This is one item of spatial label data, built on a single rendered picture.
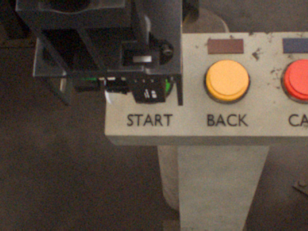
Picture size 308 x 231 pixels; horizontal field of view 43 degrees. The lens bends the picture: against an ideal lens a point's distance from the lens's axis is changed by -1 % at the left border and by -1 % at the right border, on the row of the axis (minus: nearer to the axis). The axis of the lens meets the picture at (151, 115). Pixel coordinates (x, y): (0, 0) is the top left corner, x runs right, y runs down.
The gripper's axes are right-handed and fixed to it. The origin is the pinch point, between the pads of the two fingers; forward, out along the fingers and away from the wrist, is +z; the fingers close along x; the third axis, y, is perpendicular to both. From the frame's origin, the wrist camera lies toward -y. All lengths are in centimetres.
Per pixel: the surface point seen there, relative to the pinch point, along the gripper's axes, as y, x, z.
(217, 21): -13.8, 8.0, 20.2
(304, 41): -4.0, 15.4, 6.4
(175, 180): 5, 1, 51
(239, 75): -0.1, 8.7, 5.5
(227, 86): 1.1, 7.5, 5.5
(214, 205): 11.3, 7.4, 26.6
